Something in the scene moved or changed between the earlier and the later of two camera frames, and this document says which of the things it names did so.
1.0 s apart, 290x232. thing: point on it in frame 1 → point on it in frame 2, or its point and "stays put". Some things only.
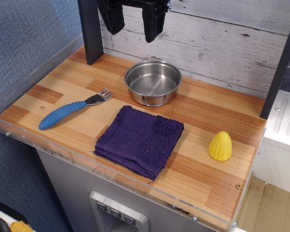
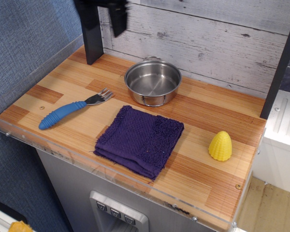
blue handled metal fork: x=59 y=114 stays put
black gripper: x=153 y=15 → x=119 y=14
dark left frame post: x=91 y=30 stays put
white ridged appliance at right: x=282 y=129 stays put
